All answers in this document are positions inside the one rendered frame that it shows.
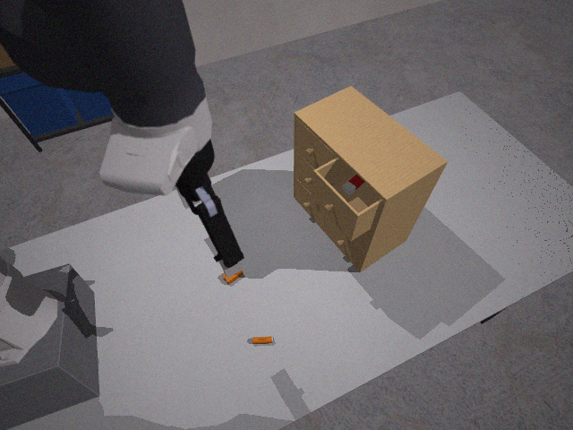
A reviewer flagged orange aa battery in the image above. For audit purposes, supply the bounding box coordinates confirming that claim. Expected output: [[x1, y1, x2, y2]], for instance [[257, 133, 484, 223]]
[[252, 337, 274, 344]]

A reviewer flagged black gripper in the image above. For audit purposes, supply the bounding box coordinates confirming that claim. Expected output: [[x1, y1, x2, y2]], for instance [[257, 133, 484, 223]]
[[175, 139, 244, 278]]

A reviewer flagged small tan wooden chest of drawers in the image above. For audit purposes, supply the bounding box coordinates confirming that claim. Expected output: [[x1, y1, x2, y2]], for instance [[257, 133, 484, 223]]
[[294, 86, 448, 272]]

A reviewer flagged red and white eraser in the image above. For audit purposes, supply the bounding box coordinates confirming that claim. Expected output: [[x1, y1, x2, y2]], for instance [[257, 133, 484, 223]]
[[342, 174, 364, 195]]

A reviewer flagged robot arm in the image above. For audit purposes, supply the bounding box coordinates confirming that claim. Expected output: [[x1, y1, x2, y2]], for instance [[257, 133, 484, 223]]
[[0, 0, 212, 366]]

